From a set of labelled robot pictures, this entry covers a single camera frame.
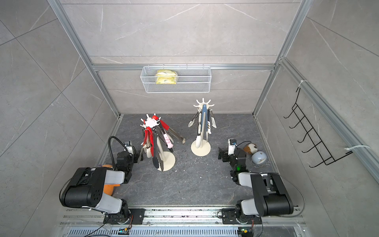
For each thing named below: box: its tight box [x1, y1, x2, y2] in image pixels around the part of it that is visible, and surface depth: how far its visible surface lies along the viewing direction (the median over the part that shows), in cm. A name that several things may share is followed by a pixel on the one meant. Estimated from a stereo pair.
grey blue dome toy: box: [251, 151, 267, 168], surface depth 90 cm
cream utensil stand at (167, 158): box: [139, 114, 176, 172], surface depth 65 cm
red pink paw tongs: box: [160, 127, 175, 153], surface depth 72 cm
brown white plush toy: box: [243, 143, 259, 156], surface depth 99 cm
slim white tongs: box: [207, 108, 217, 135], surface depth 76 cm
